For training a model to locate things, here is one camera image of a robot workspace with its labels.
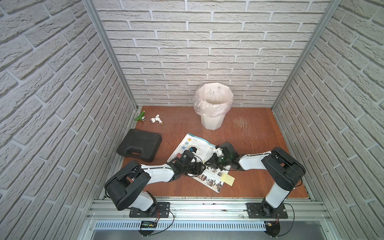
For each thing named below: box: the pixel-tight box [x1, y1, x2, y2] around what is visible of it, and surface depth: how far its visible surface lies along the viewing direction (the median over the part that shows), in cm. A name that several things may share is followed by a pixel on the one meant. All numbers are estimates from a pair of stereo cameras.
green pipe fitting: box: [134, 110, 147, 122], surface depth 112 cm
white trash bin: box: [193, 82, 234, 131], surface depth 96 cm
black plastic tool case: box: [116, 128, 163, 163], surface depth 94 cm
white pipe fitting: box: [150, 114, 164, 126], surface depth 111 cm
